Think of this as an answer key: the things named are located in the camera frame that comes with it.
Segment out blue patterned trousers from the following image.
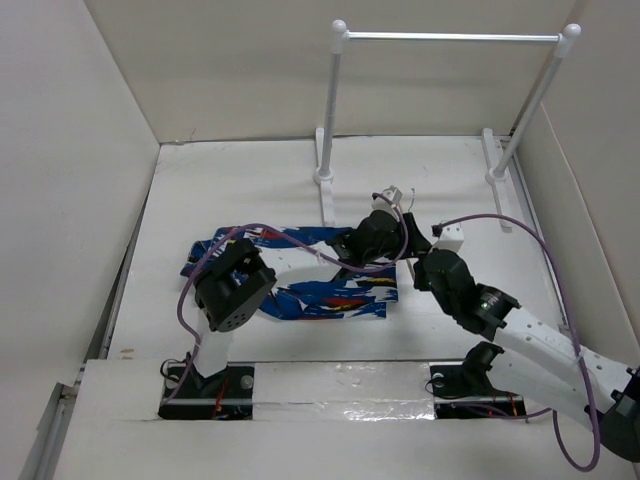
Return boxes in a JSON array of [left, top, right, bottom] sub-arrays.
[[179, 226, 399, 321]]

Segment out beige clothes hanger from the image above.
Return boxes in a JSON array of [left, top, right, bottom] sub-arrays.
[[399, 187, 416, 285]]

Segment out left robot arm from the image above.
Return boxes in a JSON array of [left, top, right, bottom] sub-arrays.
[[182, 210, 431, 397]]

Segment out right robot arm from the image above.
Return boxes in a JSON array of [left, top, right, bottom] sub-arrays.
[[414, 249, 639, 463]]

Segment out white clothes rack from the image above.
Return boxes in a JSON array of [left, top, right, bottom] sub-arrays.
[[313, 19, 582, 226]]

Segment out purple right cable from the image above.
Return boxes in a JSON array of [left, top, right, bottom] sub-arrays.
[[434, 213, 601, 471]]

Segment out purple cable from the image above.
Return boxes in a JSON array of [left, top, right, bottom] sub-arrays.
[[434, 213, 601, 471], [160, 207, 414, 406]]

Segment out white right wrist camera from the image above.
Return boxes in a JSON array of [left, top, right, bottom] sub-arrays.
[[432, 223, 465, 253]]

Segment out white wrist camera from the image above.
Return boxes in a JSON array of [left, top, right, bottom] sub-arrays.
[[432, 223, 465, 253], [371, 185, 403, 215]]

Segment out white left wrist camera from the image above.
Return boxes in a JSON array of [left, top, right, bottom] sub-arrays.
[[371, 185, 403, 215]]

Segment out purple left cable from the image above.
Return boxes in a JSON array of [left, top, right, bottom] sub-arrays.
[[160, 207, 414, 406]]

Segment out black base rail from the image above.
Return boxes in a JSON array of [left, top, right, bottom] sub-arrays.
[[158, 360, 527, 422]]

